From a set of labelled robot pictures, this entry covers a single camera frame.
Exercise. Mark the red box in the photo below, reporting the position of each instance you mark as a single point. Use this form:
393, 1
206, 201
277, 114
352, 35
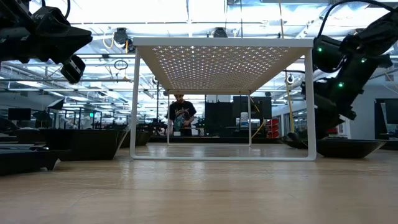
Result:
332, 130

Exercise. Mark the black cabinet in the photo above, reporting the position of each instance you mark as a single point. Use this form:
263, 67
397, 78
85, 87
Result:
217, 118

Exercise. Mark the red bin rack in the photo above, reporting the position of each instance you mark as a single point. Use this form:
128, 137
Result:
273, 127

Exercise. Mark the white perforated metal shelf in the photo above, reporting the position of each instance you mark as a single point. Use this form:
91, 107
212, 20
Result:
217, 42

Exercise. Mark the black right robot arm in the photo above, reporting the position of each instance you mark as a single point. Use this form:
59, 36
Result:
373, 37

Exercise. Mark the black wavy square plate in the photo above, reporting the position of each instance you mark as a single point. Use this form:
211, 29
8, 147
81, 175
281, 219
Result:
84, 144

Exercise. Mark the person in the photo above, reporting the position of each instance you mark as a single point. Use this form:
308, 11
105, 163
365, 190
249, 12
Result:
182, 115

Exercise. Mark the black pot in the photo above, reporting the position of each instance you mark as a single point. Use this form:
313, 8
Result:
348, 149

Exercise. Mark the small black square plate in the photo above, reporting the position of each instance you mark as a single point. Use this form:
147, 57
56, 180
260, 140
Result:
28, 137
28, 161
21, 147

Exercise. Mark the large black monitor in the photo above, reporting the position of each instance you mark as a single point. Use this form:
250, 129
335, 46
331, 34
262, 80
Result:
258, 107

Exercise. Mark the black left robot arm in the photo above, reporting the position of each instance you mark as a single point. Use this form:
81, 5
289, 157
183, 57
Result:
9, 37

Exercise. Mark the black leaf shaped plate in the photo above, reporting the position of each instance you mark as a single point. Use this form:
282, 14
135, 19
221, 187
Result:
295, 142

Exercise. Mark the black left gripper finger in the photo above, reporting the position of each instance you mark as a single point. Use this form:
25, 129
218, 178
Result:
68, 53
68, 35

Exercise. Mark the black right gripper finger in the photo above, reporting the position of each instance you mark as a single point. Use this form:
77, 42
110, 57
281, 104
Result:
322, 124
335, 126

